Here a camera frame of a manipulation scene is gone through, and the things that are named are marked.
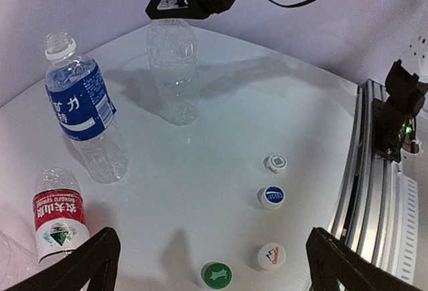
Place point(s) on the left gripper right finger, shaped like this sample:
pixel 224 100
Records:
pixel 332 263

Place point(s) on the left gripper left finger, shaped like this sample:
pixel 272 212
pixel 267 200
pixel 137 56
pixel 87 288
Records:
pixel 93 266

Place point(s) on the red label water bottle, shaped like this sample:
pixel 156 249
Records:
pixel 59 217

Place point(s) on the clear bottle white cap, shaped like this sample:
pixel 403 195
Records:
pixel 172 54

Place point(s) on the blue bottle cap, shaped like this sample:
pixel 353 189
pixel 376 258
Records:
pixel 271 197

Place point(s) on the green bottle cap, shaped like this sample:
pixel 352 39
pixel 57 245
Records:
pixel 216 275

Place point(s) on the blue label water bottle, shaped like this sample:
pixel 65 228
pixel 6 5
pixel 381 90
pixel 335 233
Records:
pixel 83 108

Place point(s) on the aluminium front rail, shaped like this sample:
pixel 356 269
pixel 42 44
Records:
pixel 377 215

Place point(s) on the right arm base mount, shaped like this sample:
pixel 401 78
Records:
pixel 392 117

